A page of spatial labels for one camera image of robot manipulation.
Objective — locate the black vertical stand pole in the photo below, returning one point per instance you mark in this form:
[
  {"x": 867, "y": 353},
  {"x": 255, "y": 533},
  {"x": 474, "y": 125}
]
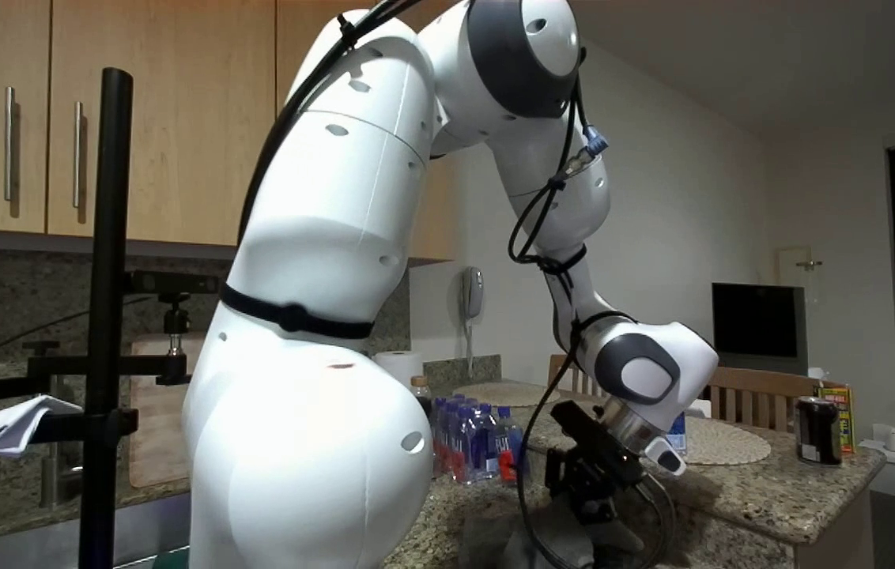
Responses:
[{"x": 106, "y": 316}]

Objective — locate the round beige placemat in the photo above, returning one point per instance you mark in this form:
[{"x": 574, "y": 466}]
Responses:
[{"x": 732, "y": 443}]

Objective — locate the white crumpled paper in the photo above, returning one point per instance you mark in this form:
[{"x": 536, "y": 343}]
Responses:
[{"x": 20, "y": 421}]

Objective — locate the wide wooden cabinet door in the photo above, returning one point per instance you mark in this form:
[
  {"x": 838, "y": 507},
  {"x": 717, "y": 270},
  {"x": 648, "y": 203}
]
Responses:
[{"x": 172, "y": 129}]

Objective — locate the dark jar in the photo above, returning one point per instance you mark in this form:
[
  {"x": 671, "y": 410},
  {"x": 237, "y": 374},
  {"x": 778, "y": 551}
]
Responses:
[{"x": 813, "y": 431}]

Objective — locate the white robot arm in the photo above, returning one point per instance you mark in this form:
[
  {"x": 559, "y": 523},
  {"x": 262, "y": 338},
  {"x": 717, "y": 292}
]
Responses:
[{"x": 308, "y": 265}]

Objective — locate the wooden chair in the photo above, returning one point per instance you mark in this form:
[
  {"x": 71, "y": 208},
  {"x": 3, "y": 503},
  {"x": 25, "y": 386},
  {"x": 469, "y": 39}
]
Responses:
[{"x": 762, "y": 396}]

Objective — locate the white wall phone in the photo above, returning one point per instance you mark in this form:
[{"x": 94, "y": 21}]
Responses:
[{"x": 471, "y": 292}]

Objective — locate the yellow snack box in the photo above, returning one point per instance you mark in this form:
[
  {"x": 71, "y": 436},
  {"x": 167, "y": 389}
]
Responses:
[{"x": 838, "y": 405}]

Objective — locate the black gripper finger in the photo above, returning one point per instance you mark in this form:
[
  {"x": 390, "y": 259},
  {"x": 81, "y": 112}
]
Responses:
[
  {"x": 600, "y": 533},
  {"x": 658, "y": 511}
]

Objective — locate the black flat screen monitor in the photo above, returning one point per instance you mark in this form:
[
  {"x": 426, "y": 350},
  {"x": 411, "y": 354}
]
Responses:
[{"x": 760, "y": 328}]

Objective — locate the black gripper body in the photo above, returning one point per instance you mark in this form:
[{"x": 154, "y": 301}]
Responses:
[{"x": 593, "y": 464}]

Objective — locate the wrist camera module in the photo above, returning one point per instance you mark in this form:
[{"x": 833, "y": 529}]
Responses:
[{"x": 665, "y": 455}]

